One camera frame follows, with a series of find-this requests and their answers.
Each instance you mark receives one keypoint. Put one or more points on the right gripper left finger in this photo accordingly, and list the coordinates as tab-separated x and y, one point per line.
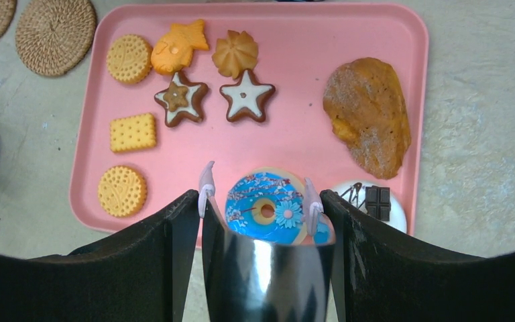
140	273

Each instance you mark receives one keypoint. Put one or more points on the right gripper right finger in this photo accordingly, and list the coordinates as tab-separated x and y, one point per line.
382	274

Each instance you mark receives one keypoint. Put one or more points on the pink silicone metal tongs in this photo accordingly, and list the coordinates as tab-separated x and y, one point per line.
250	279

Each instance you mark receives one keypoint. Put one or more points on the pink serving tray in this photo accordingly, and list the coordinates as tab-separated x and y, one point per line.
300	45

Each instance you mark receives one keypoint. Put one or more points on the white chocolate donut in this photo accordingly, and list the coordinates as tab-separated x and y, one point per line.
374	200

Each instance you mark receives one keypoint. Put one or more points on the round biscuit tray corner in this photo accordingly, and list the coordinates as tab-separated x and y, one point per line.
122	191

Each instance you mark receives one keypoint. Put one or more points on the blue frosted donut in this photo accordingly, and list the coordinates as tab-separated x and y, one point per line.
267	204

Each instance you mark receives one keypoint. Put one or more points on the square yellow biscuit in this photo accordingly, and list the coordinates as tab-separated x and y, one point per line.
136	132

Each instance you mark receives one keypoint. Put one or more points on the brown baked bread piece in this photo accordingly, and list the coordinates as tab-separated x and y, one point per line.
365	102

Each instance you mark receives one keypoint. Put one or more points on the brown centred star cookie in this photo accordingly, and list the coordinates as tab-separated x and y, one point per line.
182	100

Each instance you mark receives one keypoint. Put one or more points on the white iced star cookie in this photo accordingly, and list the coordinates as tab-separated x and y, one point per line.
247	98

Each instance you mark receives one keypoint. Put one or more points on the round biscuit near fish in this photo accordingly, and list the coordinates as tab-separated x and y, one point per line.
128	59

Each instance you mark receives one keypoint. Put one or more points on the orange fish shaped cake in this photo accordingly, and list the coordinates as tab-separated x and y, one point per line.
174	50

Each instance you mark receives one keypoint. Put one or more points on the swirl butter cookie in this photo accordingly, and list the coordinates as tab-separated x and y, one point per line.
235	53

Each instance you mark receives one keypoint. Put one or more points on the right woven rattan coaster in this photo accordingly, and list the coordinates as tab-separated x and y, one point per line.
53	36

